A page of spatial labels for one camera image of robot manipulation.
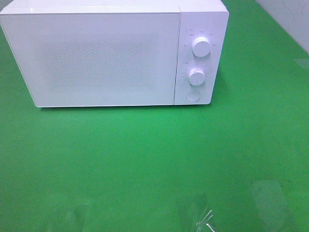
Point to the round door release button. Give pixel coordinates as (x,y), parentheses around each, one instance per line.
(193,96)

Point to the white dial knob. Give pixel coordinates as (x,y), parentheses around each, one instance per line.
(196,76)
(201,46)

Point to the white microwave door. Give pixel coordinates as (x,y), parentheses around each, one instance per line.
(70,60)

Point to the green table mat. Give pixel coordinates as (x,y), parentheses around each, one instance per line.
(161,169)

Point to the white microwave oven body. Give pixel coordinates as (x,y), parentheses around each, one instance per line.
(197,18)

